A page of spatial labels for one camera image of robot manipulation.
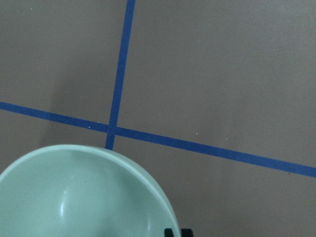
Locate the green bowl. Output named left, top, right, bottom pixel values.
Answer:
left=0, top=145, right=181, bottom=237

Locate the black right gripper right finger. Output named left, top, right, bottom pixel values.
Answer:
left=181, top=229, right=193, bottom=237

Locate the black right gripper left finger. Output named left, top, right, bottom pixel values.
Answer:
left=164, top=229, right=174, bottom=237

